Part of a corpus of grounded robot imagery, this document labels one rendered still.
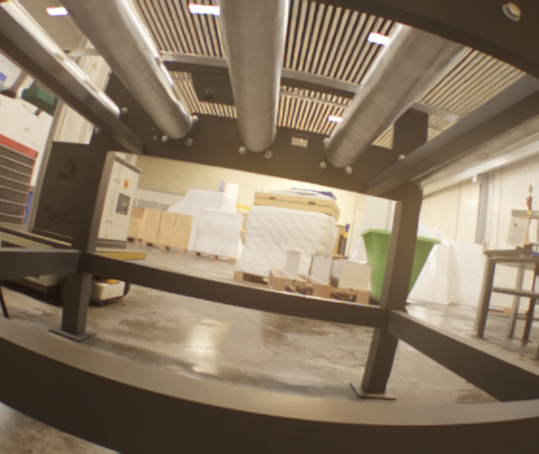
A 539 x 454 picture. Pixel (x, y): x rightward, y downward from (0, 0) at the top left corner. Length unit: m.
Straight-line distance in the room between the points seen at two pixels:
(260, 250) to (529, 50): 4.39
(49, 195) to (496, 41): 1.93
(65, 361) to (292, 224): 4.26
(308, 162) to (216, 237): 8.14
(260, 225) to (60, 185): 3.24
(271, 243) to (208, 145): 3.40
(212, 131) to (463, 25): 1.04
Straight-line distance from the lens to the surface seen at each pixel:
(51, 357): 0.34
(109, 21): 0.68
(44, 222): 1.98
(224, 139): 1.29
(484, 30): 0.45
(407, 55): 0.59
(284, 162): 1.26
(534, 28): 0.53
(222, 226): 9.29
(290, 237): 4.49
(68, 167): 1.93
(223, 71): 1.40
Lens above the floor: 0.47
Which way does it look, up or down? 4 degrees up
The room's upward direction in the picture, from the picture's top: 10 degrees clockwise
